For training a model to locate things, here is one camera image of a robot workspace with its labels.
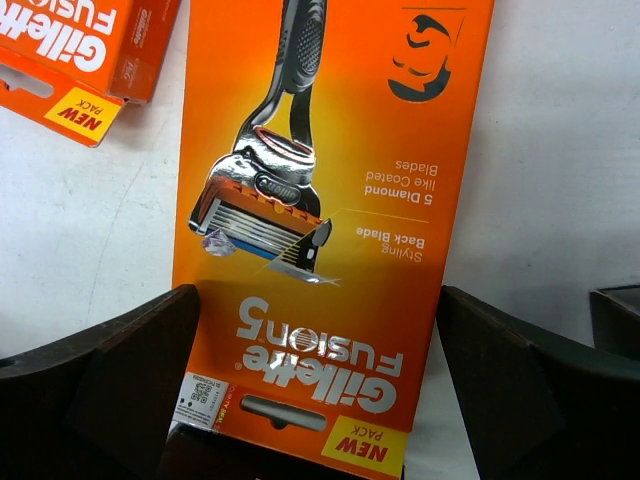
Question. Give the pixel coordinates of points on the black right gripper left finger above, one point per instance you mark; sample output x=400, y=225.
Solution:
x=98, y=404

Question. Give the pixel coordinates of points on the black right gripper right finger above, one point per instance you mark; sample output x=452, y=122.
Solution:
x=535, y=404

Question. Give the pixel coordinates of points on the orange Gillette razor box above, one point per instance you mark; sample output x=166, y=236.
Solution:
x=322, y=152
x=71, y=66

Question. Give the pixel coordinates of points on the black green razor box right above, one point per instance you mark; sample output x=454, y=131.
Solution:
x=615, y=320

